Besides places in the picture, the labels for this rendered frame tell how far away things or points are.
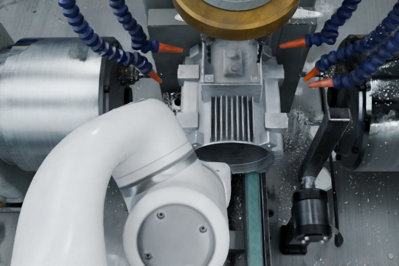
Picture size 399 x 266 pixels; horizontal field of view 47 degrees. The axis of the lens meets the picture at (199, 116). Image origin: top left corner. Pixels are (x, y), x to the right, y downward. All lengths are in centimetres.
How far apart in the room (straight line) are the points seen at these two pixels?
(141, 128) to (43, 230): 11
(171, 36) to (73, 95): 21
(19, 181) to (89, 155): 69
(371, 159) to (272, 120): 18
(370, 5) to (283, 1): 77
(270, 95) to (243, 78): 7
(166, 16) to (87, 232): 59
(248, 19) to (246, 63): 23
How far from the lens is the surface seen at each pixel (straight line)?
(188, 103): 83
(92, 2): 136
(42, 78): 79
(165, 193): 36
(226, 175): 54
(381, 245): 107
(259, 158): 90
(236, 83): 76
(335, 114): 63
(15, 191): 101
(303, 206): 80
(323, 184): 108
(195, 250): 37
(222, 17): 59
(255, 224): 91
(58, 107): 78
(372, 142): 80
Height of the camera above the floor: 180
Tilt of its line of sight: 63 degrees down
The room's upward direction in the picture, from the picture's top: 4 degrees counter-clockwise
